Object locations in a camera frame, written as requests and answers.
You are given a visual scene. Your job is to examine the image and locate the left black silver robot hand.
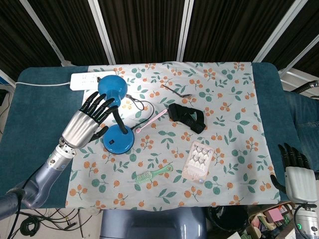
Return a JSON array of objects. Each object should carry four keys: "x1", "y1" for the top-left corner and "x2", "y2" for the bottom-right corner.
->
[{"x1": 61, "y1": 91, "x2": 119, "y2": 150}]

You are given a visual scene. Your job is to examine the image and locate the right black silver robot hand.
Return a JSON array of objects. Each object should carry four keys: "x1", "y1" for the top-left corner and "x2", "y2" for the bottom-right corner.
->
[{"x1": 270, "y1": 143, "x2": 319, "y2": 205}]

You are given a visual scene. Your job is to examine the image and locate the blue gooseneck desk lamp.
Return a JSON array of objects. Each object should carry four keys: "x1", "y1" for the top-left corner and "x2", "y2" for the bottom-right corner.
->
[{"x1": 97, "y1": 74, "x2": 136, "y2": 155}]

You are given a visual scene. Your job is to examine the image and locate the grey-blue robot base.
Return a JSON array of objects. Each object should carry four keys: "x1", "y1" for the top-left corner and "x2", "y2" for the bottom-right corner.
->
[{"x1": 99, "y1": 206, "x2": 208, "y2": 239}]

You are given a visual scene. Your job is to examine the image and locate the cardboard box of clutter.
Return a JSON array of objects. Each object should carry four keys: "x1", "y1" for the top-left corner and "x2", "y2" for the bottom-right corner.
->
[{"x1": 245, "y1": 201, "x2": 298, "y2": 239}]

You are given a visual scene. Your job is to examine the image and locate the white power strip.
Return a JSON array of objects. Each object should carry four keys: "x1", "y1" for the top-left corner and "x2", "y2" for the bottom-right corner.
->
[{"x1": 70, "y1": 71, "x2": 117, "y2": 91}]

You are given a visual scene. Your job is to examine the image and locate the teal table cover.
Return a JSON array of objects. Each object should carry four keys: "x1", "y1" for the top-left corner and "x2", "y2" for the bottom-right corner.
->
[{"x1": 0, "y1": 62, "x2": 319, "y2": 210}]

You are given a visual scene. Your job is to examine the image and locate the blue denim cloth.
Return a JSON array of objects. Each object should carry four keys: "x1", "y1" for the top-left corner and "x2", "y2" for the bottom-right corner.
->
[{"x1": 283, "y1": 91, "x2": 319, "y2": 173}]

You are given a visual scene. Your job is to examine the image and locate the pink toothbrush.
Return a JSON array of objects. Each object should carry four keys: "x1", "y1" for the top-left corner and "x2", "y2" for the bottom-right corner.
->
[{"x1": 135, "y1": 109, "x2": 168, "y2": 134}]

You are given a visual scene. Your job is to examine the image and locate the black waste bin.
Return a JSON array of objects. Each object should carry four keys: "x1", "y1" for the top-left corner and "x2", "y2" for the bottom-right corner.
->
[{"x1": 206, "y1": 205, "x2": 250, "y2": 234}]

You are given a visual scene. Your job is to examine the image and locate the green scrubbing brush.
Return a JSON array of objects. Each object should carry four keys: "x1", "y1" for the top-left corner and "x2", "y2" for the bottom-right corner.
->
[{"x1": 135, "y1": 163, "x2": 174, "y2": 185}]

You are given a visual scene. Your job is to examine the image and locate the pink adhesive hook package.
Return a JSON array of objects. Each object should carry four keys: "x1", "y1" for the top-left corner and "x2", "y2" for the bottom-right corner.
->
[{"x1": 181, "y1": 140, "x2": 215, "y2": 185}]

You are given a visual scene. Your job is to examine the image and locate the dark metal spoon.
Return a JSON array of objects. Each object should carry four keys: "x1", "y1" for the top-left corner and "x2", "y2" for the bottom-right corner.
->
[{"x1": 160, "y1": 84, "x2": 193, "y2": 99}]

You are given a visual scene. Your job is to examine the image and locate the dark ribbed partition screen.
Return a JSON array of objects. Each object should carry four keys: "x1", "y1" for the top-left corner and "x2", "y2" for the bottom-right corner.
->
[{"x1": 0, "y1": 0, "x2": 319, "y2": 82}]

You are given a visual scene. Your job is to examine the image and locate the floral fruit-print tablecloth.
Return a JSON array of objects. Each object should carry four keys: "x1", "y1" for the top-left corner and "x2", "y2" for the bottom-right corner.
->
[{"x1": 65, "y1": 61, "x2": 281, "y2": 213}]

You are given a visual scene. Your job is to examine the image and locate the white power strip cable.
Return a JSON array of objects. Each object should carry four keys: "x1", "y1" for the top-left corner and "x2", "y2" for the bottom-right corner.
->
[{"x1": 15, "y1": 80, "x2": 72, "y2": 88}]

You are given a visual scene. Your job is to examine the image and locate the black cable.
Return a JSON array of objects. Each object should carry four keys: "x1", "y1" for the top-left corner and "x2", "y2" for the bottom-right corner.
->
[{"x1": 125, "y1": 94, "x2": 155, "y2": 131}]

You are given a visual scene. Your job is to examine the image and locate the black floor cables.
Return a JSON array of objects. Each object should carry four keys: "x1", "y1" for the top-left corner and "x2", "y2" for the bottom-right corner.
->
[{"x1": 13, "y1": 208, "x2": 93, "y2": 238}]

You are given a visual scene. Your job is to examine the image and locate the black fabric strap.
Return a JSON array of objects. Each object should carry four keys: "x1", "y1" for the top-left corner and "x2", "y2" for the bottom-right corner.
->
[{"x1": 167, "y1": 103, "x2": 207, "y2": 135}]

